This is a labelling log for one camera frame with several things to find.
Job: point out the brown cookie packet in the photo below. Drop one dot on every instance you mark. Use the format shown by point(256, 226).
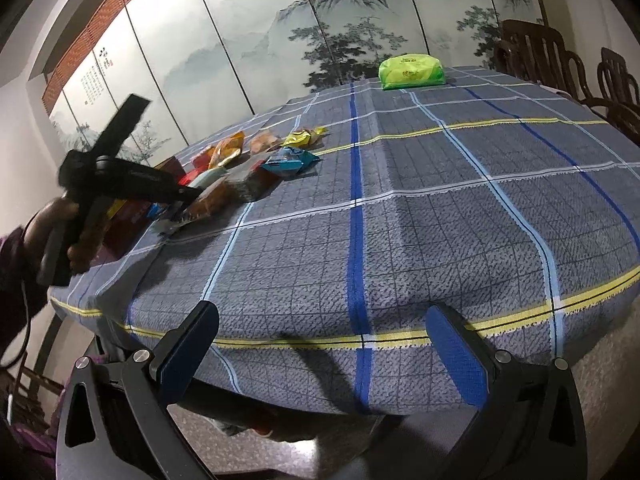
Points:
point(264, 141)

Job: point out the painted folding screen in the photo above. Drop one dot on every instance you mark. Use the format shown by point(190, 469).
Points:
point(206, 64)

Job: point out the blue plaid tablecloth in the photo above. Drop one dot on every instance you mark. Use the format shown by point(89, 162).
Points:
point(496, 197)

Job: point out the orange yellow snack bag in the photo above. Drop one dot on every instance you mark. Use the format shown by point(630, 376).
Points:
point(226, 150)

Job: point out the red foil snack bag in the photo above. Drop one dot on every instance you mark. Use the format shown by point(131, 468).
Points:
point(198, 164)

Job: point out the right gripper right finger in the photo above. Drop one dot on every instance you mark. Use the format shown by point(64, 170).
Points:
point(464, 354)

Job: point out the blue white tissue pack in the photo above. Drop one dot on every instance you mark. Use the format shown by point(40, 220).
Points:
point(208, 177)

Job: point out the yellow candy wrapper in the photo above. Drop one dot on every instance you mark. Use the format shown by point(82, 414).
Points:
point(304, 138)

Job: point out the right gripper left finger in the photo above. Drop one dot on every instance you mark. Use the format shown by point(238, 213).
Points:
point(179, 353)

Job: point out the red gold tin box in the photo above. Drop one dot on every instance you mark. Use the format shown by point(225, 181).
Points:
point(135, 204)

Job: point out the teal blue snack packet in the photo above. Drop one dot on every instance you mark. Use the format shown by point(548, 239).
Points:
point(288, 162)

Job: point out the dark seaweed snack block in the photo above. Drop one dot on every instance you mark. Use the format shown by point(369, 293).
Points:
point(249, 183)

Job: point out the clear orange snack packet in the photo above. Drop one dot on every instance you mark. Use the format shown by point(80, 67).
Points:
point(213, 199)

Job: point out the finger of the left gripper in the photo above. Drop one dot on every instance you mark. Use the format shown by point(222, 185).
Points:
point(118, 130)

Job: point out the green tissue pack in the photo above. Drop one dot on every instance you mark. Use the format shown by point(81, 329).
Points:
point(411, 71)

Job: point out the dark wooden chair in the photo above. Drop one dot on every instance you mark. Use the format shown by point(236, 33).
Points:
point(537, 53)
point(619, 103)

